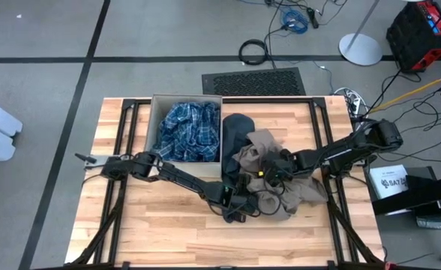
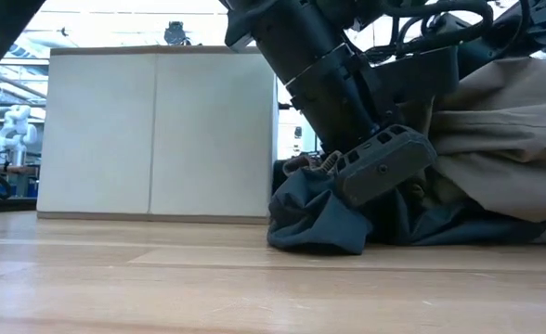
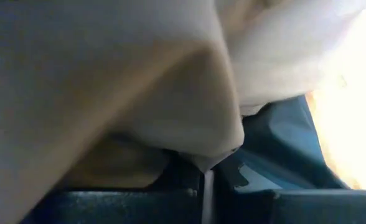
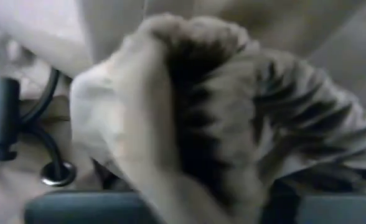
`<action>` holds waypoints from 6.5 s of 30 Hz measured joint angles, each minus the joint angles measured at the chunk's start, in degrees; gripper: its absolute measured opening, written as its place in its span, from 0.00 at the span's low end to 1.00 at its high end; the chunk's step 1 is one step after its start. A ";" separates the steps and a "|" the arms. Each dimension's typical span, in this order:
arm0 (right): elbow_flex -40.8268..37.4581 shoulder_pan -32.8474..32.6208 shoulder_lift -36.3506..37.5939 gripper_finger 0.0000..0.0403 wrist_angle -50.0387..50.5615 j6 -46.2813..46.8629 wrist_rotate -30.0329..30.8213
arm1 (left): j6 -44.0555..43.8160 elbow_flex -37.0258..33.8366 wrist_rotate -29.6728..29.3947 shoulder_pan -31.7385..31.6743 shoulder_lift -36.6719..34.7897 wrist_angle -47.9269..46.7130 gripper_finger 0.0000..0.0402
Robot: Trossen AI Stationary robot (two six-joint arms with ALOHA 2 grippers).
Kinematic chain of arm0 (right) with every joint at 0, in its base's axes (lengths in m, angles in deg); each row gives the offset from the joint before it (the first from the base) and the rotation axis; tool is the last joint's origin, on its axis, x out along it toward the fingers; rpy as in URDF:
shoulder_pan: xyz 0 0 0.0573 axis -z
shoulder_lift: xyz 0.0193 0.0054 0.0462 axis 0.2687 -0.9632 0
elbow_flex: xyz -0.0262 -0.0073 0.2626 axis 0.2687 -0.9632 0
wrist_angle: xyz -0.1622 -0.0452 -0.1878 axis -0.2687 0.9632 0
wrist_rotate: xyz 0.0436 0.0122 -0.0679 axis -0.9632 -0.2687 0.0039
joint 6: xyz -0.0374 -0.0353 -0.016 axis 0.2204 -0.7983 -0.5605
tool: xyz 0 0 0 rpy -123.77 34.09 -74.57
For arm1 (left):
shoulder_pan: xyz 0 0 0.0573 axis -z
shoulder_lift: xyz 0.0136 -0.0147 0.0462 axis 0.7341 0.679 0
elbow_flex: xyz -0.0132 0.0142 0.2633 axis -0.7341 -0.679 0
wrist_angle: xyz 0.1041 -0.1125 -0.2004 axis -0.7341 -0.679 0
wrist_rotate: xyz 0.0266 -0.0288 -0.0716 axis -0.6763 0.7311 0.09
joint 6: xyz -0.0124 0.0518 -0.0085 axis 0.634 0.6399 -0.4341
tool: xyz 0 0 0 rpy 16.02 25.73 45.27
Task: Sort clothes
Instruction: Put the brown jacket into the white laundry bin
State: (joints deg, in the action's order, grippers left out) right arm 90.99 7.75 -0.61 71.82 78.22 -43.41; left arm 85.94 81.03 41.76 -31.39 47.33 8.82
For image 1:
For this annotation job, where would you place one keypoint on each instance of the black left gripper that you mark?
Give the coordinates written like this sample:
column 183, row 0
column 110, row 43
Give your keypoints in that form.
column 245, row 206

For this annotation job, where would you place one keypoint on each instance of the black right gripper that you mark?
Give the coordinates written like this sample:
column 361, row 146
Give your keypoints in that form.
column 278, row 165

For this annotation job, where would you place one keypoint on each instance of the taupe garment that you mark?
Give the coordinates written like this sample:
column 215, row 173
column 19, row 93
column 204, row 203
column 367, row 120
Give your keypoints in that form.
column 303, row 191

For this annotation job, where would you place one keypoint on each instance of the blue plaid shirt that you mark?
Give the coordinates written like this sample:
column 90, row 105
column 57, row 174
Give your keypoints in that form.
column 186, row 131

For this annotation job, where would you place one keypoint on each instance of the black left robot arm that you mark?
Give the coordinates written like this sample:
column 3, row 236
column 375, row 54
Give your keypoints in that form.
column 183, row 180

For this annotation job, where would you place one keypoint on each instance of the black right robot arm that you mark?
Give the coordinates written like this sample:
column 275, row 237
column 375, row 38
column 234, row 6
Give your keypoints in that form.
column 340, row 150

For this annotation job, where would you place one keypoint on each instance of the dark navy garment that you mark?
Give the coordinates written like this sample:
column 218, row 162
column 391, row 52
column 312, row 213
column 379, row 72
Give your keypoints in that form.
column 237, row 131

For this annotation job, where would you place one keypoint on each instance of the beige fabric storage box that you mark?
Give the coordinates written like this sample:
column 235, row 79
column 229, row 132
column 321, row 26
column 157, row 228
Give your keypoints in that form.
column 205, row 170

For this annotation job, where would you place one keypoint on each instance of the black perforated floor mat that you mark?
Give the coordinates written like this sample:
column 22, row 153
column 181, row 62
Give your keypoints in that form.
column 254, row 82

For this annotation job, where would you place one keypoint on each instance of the white power strip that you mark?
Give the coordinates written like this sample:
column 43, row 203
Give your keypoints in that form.
column 355, row 103

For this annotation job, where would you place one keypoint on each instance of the white printed cardboard box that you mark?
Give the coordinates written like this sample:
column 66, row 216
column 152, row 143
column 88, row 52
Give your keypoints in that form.
column 387, row 182

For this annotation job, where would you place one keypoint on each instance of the grey round-base stand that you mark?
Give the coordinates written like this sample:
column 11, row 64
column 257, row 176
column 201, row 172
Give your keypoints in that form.
column 361, row 50

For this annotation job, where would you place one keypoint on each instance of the black equipment stand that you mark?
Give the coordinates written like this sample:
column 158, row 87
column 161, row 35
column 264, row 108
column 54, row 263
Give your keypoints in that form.
column 423, row 191

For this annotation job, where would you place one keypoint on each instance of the black power strip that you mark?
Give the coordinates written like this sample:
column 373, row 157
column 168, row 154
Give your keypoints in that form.
column 313, row 18

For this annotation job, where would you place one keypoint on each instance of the red and black tool case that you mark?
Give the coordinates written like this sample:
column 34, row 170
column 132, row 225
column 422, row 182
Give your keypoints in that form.
column 411, row 37

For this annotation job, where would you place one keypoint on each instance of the black table frame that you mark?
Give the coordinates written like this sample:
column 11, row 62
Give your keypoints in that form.
column 265, row 100

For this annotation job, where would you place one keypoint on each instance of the black knob on grey bracket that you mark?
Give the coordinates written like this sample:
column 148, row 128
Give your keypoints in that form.
column 85, row 158

